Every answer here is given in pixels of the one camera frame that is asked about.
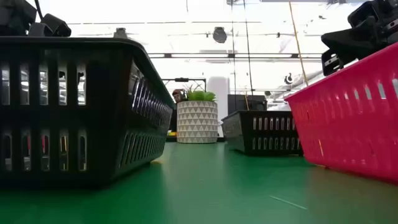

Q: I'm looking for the black plastic slotted basket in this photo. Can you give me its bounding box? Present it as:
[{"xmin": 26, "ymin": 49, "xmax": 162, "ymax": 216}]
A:
[
  {"xmin": 0, "ymin": 36, "xmax": 175, "ymax": 187},
  {"xmin": 221, "ymin": 110, "xmax": 303, "ymax": 157}
]

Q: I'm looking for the red plastic basket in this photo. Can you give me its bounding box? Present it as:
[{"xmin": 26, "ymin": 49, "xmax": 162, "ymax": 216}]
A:
[{"xmin": 284, "ymin": 42, "xmax": 398, "ymax": 184}]

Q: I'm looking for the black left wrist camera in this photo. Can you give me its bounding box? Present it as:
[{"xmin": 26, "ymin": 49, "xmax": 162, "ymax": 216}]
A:
[{"xmin": 28, "ymin": 14, "xmax": 72, "ymax": 37}]

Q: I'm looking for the person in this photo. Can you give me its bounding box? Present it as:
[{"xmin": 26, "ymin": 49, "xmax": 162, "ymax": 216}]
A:
[{"xmin": 170, "ymin": 89, "xmax": 188, "ymax": 132}]

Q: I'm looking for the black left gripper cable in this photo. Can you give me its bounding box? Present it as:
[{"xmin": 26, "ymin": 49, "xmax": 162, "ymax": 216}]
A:
[{"xmin": 33, "ymin": 0, "xmax": 45, "ymax": 20}]

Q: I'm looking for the white patterned plant pot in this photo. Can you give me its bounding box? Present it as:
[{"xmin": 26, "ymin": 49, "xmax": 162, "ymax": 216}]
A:
[{"xmin": 176, "ymin": 100, "xmax": 219, "ymax": 144}]

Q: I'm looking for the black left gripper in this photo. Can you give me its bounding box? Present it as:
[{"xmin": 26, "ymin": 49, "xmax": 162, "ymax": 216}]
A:
[{"xmin": 0, "ymin": 0, "xmax": 37, "ymax": 37}]

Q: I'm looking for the orange-yellow hanging cable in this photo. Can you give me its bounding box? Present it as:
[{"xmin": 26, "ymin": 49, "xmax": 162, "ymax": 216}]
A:
[{"xmin": 288, "ymin": 0, "xmax": 309, "ymax": 87}]

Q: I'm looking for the thin black hanging cable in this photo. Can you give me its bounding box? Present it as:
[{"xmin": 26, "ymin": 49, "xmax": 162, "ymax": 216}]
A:
[{"xmin": 230, "ymin": 0, "xmax": 237, "ymax": 94}]

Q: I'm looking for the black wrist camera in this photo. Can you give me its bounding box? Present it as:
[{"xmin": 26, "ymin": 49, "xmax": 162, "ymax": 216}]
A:
[
  {"xmin": 28, "ymin": 14, "xmax": 72, "ymax": 37},
  {"xmin": 347, "ymin": 1, "xmax": 380, "ymax": 29}
]

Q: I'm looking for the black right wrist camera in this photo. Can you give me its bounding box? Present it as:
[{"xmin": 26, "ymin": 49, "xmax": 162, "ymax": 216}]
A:
[{"xmin": 347, "ymin": 1, "xmax": 380, "ymax": 29}]

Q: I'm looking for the white cylindrical column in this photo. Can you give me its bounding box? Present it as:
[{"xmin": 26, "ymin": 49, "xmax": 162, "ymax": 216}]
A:
[{"xmin": 206, "ymin": 76, "xmax": 230, "ymax": 138}]

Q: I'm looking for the round black ceiling fixture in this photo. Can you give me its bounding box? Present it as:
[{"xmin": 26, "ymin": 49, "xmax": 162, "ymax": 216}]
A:
[{"xmin": 213, "ymin": 27, "xmax": 228, "ymax": 44}]

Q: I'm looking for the green succulent plant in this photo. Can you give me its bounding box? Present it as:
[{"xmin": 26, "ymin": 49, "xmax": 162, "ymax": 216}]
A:
[{"xmin": 183, "ymin": 83, "xmax": 218, "ymax": 102}]

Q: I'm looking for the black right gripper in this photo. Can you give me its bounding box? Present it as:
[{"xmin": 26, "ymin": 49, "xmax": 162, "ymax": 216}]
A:
[{"xmin": 321, "ymin": 0, "xmax": 398, "ymax": 77}]

